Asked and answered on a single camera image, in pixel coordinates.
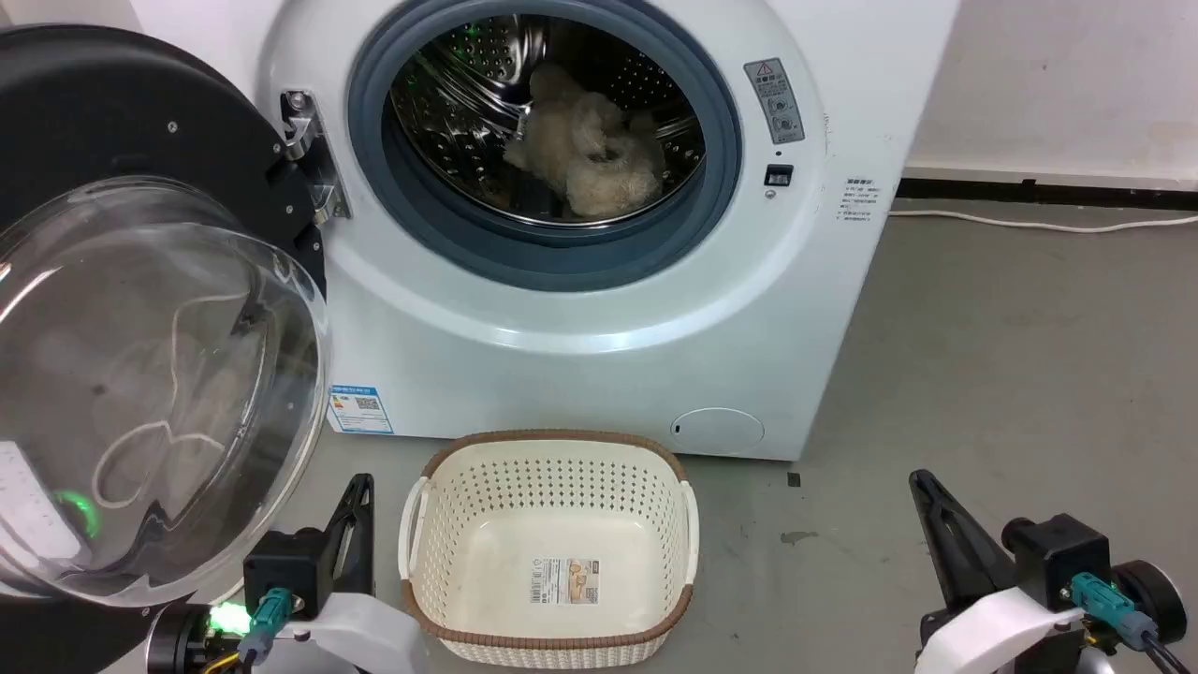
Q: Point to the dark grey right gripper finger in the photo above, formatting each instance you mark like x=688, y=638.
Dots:
x=959, y=543

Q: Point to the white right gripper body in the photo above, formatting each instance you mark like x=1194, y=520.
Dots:
x=997, y=632

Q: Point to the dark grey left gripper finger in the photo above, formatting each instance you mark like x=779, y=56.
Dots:
x=352, y=529

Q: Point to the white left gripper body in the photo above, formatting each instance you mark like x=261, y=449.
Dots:
x=370, y=637

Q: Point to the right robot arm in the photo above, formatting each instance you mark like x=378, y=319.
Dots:
x=1151, y=594

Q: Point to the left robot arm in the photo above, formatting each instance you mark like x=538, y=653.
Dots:
x=178, y=641

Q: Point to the white front-load washing machine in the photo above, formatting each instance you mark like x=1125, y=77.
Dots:
x=562, y=346

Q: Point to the washer door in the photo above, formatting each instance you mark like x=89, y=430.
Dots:
x=112, y=309

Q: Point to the metal door hinge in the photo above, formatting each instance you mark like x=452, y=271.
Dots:
x=309, y=154

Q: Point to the black door latch socket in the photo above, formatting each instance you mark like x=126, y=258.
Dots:
x=779, y=175

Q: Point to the blue energy label sticker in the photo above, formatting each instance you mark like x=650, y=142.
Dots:
x=360, y=409

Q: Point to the cream perforated laundry basket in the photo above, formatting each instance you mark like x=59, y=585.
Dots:
x=552, y=552

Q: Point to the paper label with barcode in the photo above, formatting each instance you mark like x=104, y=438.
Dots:
x=564, y=580

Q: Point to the round drain filter cover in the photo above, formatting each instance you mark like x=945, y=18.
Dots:
x=718, y=431

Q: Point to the beige plush toy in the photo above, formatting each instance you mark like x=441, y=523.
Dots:
x=585, y=154

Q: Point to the grey warning sticker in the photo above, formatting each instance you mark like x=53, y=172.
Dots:
x=774, y=100

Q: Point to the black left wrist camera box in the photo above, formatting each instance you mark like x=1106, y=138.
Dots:
x=284, y=569

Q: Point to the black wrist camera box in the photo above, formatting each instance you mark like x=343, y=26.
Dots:
x=284, y=569
x=1058, y=557

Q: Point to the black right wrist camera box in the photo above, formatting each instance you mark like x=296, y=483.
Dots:
x=1058, y=557

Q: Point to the black wall baseboard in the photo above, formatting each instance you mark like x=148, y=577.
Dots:
x=1048, y=193

